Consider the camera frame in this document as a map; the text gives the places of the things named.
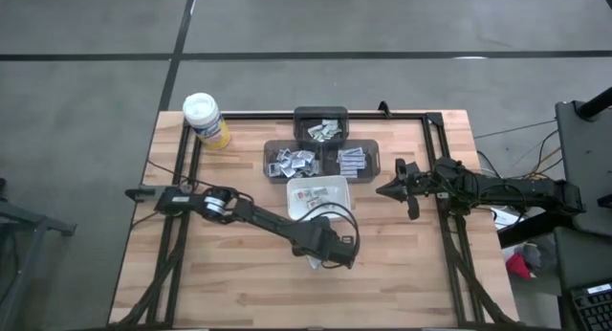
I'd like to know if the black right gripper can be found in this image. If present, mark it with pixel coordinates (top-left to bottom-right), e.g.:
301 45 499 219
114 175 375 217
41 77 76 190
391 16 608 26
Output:
375 157 437 222

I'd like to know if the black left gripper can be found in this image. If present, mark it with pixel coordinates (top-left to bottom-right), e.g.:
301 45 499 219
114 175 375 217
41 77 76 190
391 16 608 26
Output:
291 215 359 270

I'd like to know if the white plastic bin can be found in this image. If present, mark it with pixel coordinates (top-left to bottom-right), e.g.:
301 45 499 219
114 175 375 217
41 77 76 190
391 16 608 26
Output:
286 174 352 224

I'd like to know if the large translucent grey bin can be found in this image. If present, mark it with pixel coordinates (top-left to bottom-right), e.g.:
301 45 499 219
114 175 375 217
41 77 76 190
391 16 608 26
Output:
263 138 383 185

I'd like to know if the white paper sheet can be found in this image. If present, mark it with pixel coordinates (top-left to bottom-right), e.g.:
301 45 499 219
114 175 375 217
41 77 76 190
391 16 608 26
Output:
492 209 526 232

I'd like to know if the small translucent grey bin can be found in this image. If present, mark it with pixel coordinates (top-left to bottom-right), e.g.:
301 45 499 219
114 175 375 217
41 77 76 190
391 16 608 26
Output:
293 105 350 149

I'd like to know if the red cloth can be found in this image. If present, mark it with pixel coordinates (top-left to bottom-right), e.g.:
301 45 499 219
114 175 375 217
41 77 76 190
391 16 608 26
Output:
504 252 535 281

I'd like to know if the yellow white Lysol wipes canister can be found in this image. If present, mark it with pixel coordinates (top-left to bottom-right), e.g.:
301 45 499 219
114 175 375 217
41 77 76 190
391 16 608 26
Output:
182 92 232 151

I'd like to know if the dark grey side desk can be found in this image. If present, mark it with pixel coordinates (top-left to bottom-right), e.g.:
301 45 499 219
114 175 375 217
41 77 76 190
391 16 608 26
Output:
554 86 612 237

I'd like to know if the black keyboard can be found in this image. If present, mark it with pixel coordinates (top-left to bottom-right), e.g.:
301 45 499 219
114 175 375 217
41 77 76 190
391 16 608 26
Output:
568 280 612 331

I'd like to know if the grey metal stand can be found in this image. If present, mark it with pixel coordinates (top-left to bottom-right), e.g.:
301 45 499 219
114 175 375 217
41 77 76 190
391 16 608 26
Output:
0 176 78 331

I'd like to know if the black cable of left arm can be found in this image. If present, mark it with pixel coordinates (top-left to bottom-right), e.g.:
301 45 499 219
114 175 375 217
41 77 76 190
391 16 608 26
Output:
295 201 361 271

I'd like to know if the yellow cable bundle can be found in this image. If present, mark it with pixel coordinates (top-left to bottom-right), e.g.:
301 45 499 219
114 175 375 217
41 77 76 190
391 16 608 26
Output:
511 143 566 180

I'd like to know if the black bracket on table edge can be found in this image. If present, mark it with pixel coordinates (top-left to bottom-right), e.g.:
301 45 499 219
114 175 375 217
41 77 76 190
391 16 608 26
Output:
124 184 160 204

